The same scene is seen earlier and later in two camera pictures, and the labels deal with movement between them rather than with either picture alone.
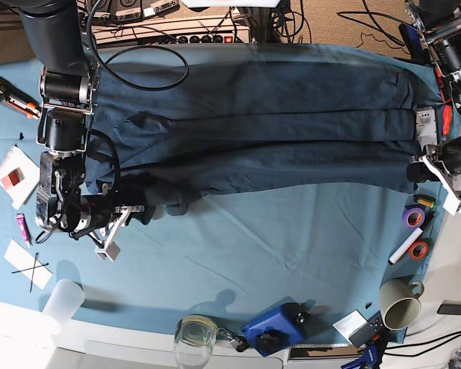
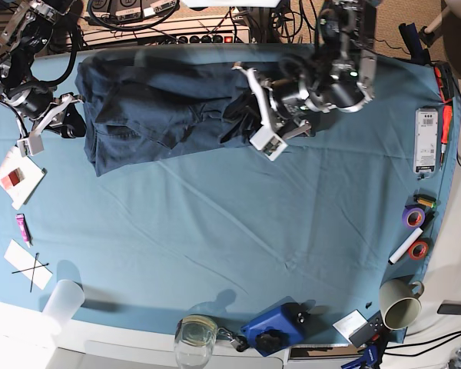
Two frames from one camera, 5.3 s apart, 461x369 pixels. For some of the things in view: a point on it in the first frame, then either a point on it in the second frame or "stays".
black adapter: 455,307 stays
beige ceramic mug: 399,303 stays
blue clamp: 369,357 stays
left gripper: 101,216 to 38,103
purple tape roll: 412,216 stays
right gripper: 456,158 to 280,101
